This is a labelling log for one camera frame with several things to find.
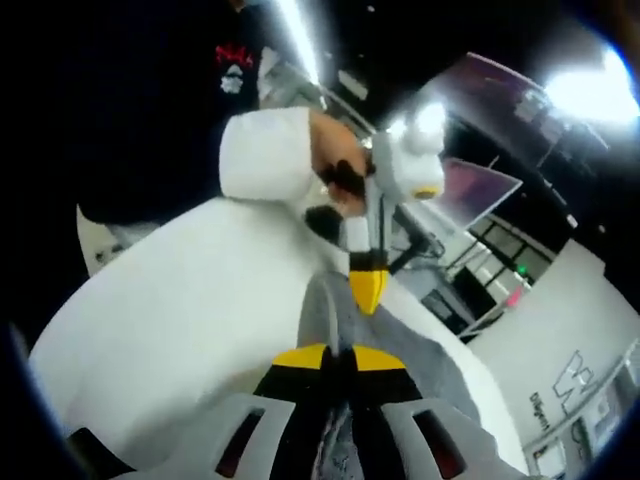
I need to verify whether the open laptop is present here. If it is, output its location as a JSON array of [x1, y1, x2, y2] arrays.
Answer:
[[439, 157, 524, 231]]

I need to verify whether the grey towel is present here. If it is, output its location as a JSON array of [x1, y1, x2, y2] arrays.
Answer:
[[297, 272, 481, 480]]

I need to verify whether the person's left hand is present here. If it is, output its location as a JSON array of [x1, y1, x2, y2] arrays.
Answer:
[[307, 112, 374, 221]]

